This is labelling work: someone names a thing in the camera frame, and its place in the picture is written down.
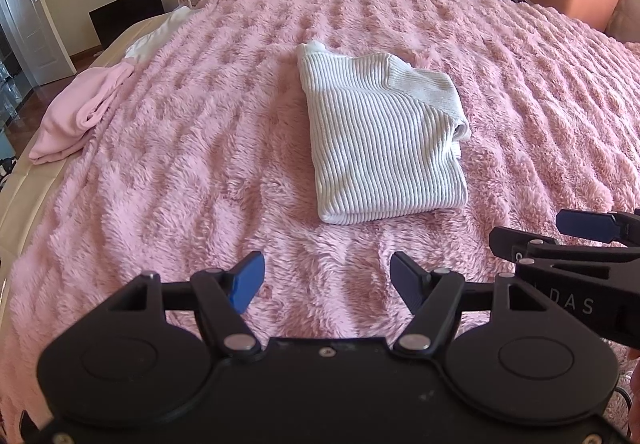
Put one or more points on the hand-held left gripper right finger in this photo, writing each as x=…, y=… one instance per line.
x=409, y=281

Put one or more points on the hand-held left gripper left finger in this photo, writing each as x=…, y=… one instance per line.
x=247, y=281

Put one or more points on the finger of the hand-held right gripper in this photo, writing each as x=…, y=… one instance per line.
x=585, y=223
x=525, y=246

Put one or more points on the pink fluffy blanket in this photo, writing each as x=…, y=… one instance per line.
x=175, y=173

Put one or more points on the beige bed mattress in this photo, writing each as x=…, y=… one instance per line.
x=25, y=194

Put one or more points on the pink folded garment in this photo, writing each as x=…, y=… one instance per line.
x=70, y=118

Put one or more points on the black flat panel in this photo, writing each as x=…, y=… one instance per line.
x=125, y=16

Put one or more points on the white door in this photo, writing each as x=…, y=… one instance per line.
x=35, y=33

